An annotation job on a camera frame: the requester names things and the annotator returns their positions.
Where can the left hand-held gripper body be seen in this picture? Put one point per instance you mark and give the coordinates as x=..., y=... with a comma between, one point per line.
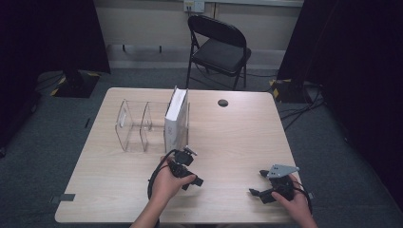
x=181, y=163

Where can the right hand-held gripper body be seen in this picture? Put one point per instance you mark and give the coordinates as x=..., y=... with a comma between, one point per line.
x=282, y=186

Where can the white book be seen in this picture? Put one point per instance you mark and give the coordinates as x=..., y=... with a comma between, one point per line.
x=176, y=123

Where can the clear acrylic divider rack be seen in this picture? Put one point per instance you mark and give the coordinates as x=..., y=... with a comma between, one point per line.
x=136, y=126

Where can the person's left hand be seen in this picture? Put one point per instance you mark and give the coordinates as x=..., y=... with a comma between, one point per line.
x=166, y=186

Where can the person's right hand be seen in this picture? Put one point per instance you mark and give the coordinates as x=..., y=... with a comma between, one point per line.
x=296, y=205

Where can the black table grommet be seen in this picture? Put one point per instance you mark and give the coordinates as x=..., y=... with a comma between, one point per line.
x=223, y=103

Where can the black stand base striped tape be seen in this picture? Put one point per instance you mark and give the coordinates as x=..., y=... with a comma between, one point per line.
x=76, y=85
x=286, y=91

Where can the black folding chair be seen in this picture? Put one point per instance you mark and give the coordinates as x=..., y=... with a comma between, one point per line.
x=220, y=53

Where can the grey tape strip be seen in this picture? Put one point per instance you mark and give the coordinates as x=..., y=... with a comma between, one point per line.
x=65, y=198

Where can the dark curtain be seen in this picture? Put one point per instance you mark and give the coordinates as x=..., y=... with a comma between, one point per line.
x=44, y=47
x=355, y=79

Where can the white wall outlet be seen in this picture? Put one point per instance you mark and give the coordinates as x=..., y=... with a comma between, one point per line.
x=194, y=5

